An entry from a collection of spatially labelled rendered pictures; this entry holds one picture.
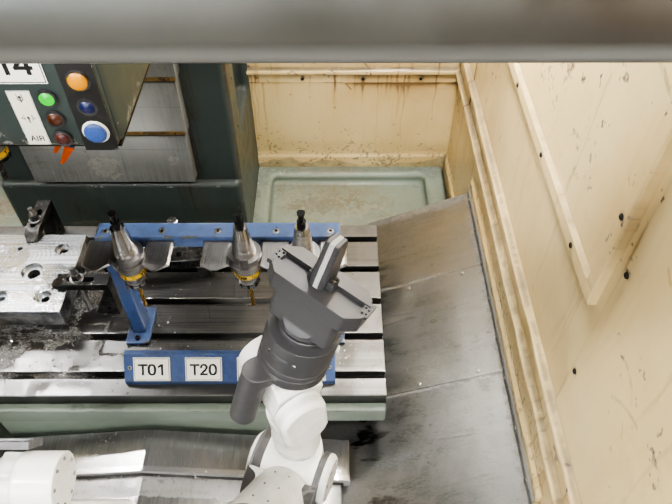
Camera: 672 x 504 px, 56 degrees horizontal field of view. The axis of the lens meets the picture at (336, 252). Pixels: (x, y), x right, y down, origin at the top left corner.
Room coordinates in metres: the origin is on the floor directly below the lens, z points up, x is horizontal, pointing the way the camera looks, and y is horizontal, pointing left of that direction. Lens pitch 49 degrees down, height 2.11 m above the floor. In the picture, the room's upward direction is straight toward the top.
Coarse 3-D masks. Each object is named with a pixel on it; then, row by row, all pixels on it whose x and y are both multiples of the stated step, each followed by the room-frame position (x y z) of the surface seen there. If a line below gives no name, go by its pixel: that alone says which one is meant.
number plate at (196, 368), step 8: (192, 360) 0.72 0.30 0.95; (200, 360) 0.72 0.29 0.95; (208, 360) 0.72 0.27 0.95; (216, 360) 0.72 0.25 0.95; (192, 368) 0.70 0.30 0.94; (200, 368) 0.70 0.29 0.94; (208, 368) 0.70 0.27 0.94; (216, 368) 0.70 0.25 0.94; (192, 376) 0.69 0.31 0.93; (200, 376) 0.69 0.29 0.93; (208, 376) 0.69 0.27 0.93; (216, 376) 0.69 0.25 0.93
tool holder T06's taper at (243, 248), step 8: (240, 232) 0.77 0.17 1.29; (248, 232) 0.78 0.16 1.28; (232, 240) 0.78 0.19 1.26; (240, 240) 0.77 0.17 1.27; (248, 240) 0.77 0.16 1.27; (232, 248) 0.78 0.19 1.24; (240, 248) 0.76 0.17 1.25; (248, 248) 0.77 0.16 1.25; (240, 256) 0.76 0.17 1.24; (248, 256) 0.76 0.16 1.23
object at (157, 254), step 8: (152, 248) 0.80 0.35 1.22; (160, 248) 0.80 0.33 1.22; (168, 248) 0.80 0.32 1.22; (144, 256) 0.78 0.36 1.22; (152, 256) 0.78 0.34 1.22; (160, 256) 0.78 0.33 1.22; (168, 256) 0.78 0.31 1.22; (144, 264) 0.76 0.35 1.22; (152, 264) 0.76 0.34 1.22; (160, 264) 0.76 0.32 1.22; (168, 264) 0.76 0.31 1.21
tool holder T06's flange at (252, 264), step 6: (258, 246) 0.80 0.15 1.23; (228, 252) 0.78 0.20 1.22; (258, 252) 0.78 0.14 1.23; (228, 258) 0.77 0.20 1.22; (234, 258) 0.77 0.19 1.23; (252, 258) 0.77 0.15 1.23; (258, 258) 0.77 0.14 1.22; (234, 264) 0.76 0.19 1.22; (240, 264) 0.76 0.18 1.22; (246, 264) 0.76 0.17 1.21; (252, 264) 0.76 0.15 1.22; (258, 264) 0.77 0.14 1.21; (234, 270) 0.76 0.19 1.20; (240, 270) 0.75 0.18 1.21; (252, 270) 0.76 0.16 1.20
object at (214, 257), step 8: (208, 240) 0.82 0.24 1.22; (216, 240) 0.82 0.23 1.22; (224, 240) 0.82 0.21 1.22; (208, 248) 0.80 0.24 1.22; (216, 248) 0.80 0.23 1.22; (224, 248) 0.80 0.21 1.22; (208, 256) 0.78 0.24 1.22; (216, 256) 0.78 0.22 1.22; (224, 256) 0.78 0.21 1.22; (200, 264) 0.76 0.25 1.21; (208, 264) 0.76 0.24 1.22; (216, 264) 0.76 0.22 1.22; (224, 264) 0.76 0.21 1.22
